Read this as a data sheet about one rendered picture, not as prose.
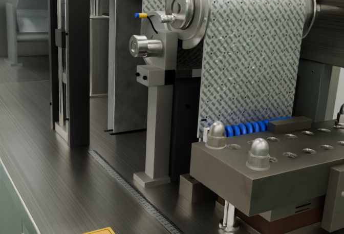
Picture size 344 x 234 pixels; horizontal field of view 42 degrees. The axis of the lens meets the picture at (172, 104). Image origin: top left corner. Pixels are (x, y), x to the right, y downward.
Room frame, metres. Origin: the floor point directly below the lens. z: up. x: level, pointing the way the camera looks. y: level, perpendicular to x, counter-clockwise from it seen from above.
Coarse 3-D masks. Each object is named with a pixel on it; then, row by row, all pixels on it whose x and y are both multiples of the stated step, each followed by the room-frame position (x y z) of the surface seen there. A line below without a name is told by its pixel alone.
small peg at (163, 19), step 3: (162, 15) 0.80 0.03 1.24; (165, 15) 0.80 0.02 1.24; (168, 15) 0.81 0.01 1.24; (171, 15) 0.81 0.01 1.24; (159, 18) 0.80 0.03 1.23; (162, 18) 0.79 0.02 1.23; (165, 18) 0.80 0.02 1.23; (168, 18) 0.80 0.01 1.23; (171, 18) 0.80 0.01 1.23; (174, 18) 0.81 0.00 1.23; (159, 21) 0.80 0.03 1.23; (162, 21) 0.80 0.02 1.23; (165, 21) 0.80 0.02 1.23; (168, 21) 0.80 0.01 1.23; (171, 21) 0.81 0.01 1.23; (174, 21) 0.81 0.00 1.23
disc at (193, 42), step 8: (208, 0) 0.76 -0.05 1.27; (208, 8) 0.76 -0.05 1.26; (208, 16) 0.76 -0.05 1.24; (168, 24) 0.87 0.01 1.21; (208, 24) 0.76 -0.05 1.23; (200, 32) 0.77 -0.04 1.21; (184, 40) 0.82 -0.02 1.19; (192, 40) 0.79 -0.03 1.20; (200, 40) 0.78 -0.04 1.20; (184, 48) 0.82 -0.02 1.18
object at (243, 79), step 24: (216, 48) 0.78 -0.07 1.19; (240, 48) 0.81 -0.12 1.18; (264, 48) 0.84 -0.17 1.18; (288, 48) 0.87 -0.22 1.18; (216, 72) 0.78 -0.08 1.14; (240, 72) 0.81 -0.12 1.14; (264, 72) 0.84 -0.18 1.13; (288, 72) 0.88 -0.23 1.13; (216, 96) 0.79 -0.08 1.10; (240, 96) 0.82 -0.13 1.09; (264, 96) 0.85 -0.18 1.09; (288, 96) 0.88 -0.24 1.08; (216, 120) 0.79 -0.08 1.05; (240, 120) 0.82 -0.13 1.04
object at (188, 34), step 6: (198, 0) 0.78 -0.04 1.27; (306, 0) 0.91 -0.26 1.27; (198, 6) 0.78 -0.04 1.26; (306, 6) 0.90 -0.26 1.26; (198, 12) 0.77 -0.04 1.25; (306, 12) 0.90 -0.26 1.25; (198, 18) 0.77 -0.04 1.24; (192, 24) 0.79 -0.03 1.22; (198, 24) 0.77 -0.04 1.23; (174, 30) 0.84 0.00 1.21; (180, 30) 0.82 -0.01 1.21; (186, 30) 0.80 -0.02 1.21; (192, 30) 0.79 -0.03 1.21; (180, 36) 0.82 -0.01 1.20; (186, 36) 0.80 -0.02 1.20; (192, 36) 0.79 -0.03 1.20
